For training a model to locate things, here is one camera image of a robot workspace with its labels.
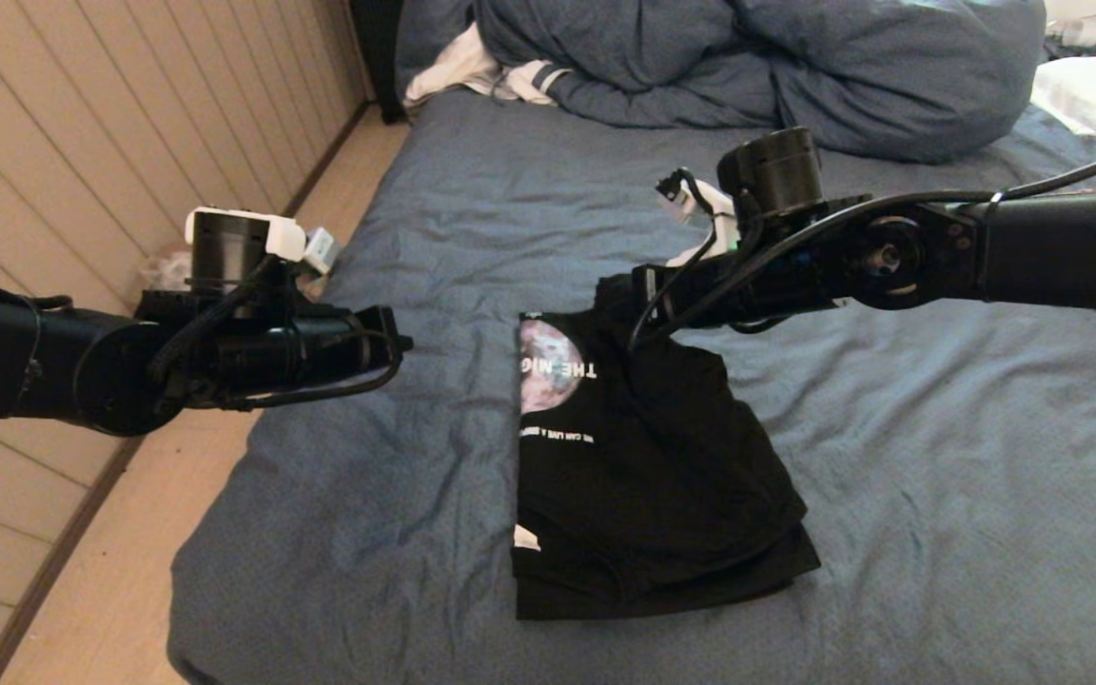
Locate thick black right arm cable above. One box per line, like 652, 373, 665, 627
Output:
629, 141, 1096, 353

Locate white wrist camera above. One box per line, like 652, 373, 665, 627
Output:
657, 169, 737, 269
303, 226, 338, 279

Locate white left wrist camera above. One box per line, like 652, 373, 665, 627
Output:
303, 226, 338, 279

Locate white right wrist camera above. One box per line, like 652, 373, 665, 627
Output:
657, 169, 737, 269

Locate crumpled blue duvet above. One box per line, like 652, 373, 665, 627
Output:
396, 0, 1048, 165

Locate white striped garment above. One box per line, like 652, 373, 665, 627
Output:
403, 24, 570, 108

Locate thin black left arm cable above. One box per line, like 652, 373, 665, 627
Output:
0, 264, 408, 412

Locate black bedside furniture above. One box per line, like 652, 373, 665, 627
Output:
350, 0, 408, 125

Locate black printed t-shirt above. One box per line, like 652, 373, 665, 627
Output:
510, 276, 823, 621

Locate blue bed sheet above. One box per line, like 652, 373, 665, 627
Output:
167, 86, 1096, 685

